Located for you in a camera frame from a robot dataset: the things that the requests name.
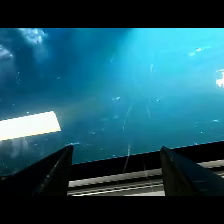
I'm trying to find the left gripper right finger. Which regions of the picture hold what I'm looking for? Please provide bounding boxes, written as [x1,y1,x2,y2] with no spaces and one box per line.
[159,145,224,197]

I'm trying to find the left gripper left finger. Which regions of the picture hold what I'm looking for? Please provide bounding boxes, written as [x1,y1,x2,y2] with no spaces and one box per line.
[0,144,75,197]

